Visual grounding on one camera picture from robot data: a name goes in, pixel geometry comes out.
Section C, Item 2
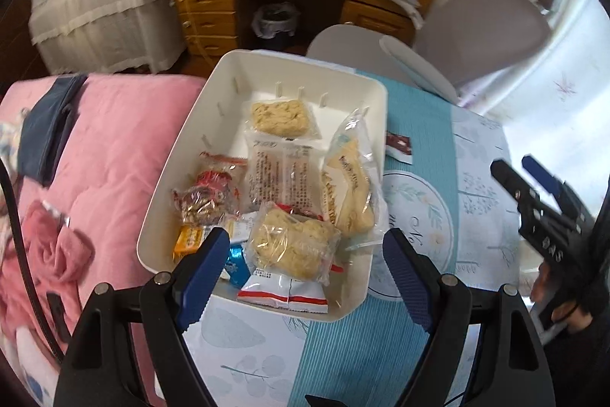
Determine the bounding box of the nut brittle snack packet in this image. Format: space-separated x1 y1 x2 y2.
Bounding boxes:
172 152 247 226

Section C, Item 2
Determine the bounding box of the rice crispy snack packet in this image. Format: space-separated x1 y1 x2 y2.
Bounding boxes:
245 201 341 286

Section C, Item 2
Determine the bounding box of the large yellow cake package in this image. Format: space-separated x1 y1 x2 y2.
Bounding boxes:
321 108 389 251

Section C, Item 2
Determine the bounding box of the person's right hand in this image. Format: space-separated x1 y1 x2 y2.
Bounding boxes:
529 261 595 335

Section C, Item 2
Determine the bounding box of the orange grey snack bar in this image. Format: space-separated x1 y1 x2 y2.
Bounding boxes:
173 225 214 262

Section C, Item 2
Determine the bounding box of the blue orange snack packet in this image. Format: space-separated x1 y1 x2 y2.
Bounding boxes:
220 244 251 289

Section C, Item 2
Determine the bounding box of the white red striped packet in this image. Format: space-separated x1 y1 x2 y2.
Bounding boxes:
237 269 329 315

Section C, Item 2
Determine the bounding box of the teal patterned table mat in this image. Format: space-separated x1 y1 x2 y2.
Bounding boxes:
289 79 459 406

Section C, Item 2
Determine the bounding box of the pink quilt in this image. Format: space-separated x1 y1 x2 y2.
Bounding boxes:
19 74 205 331

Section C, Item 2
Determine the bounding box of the dark red white snack packet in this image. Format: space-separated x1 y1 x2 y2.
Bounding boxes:
385 131 413 165

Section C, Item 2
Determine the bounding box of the white plastic bin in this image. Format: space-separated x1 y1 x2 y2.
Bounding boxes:
135 48 388 323

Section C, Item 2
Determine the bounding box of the grey office chair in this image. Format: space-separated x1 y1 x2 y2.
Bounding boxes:
307 0 556 103

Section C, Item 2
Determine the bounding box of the rice crispy snack in bin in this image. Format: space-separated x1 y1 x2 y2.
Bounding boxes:
248 99 321 140

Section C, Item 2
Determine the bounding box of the dark blue garment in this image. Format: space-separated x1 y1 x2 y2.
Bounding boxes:
18 73 88 187

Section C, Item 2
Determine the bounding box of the black cable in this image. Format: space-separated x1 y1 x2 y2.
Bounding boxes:
0 158 65 365

